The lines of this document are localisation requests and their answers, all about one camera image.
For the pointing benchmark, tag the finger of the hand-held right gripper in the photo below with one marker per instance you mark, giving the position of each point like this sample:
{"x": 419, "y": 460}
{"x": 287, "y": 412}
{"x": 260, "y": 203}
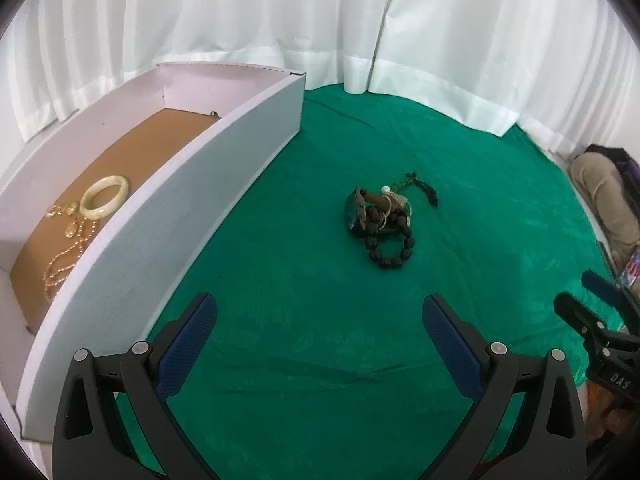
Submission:
{"x": 605, "y": 285}
{"x": 575, "y": 310}

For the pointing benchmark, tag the brown wooden piece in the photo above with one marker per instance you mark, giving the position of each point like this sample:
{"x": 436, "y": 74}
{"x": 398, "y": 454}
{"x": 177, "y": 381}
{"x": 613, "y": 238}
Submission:
{"x": 381, "y": 200}

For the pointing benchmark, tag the dark cloth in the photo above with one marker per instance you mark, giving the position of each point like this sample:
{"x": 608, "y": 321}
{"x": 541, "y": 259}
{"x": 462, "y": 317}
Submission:
{"x": 620, "y": 157}

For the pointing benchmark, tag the cream white bangle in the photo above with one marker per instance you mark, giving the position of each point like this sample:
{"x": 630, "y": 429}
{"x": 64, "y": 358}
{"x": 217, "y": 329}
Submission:
{"x": 91, "y": 208}

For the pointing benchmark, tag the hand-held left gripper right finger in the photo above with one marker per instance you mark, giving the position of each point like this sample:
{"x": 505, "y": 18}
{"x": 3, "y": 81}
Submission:
{"x": 452, "y": 347}

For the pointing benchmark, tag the gold pendant ornament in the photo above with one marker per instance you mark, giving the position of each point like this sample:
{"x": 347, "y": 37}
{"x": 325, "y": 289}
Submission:
{"x": 70, "y": 230}

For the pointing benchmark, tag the beige cloth bundle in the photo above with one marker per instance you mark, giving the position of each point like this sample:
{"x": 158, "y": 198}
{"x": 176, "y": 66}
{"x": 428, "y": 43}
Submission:
{"x": 602, "y": 195}

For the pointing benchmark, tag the person's right hand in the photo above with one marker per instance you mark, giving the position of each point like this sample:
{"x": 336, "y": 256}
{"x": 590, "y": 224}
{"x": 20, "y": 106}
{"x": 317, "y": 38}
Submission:
{"x": 612, "y": 415}

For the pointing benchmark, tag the white curtain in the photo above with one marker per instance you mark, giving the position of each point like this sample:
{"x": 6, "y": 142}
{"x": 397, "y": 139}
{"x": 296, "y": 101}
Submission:
{"x": 500, "y": 50}
{"x": 200, "y": 20}

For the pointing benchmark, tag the green velvet cloth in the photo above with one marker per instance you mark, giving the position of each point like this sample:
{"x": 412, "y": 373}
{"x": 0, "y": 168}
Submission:
{"x": 310, "y": 310}

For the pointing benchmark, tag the black wristwatch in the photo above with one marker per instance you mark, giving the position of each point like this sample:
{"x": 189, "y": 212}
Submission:
{"x": 356, "y": 212}

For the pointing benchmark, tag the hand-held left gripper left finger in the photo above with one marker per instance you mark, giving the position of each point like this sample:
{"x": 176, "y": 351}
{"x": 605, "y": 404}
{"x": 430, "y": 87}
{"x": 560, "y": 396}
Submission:
{"x": 185, "y": 347}

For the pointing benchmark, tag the white cardboard box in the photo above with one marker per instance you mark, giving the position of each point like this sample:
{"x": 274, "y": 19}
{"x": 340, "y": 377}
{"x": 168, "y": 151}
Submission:
{"x": 165, "y": 200}

